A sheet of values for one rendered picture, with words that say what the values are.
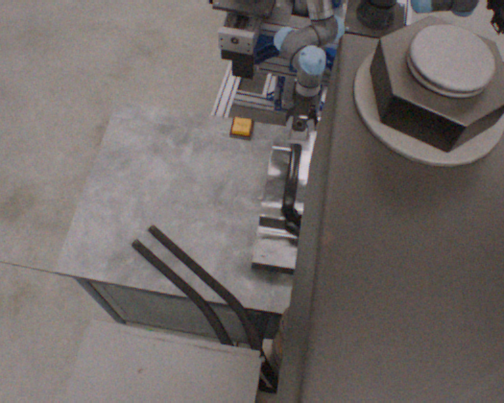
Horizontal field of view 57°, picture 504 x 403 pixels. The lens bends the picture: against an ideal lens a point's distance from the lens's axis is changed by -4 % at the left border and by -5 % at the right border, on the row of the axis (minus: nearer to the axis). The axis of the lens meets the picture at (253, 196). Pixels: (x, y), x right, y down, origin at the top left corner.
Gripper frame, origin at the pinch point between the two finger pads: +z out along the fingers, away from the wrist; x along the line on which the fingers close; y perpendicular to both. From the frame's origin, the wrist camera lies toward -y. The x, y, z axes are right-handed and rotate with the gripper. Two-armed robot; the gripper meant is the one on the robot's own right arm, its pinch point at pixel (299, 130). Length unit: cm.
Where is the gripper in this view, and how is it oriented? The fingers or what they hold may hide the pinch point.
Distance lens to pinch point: 168.6
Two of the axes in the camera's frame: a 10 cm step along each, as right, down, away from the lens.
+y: 1.7, -8.7, 4.6
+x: -9.9, -1.6, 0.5
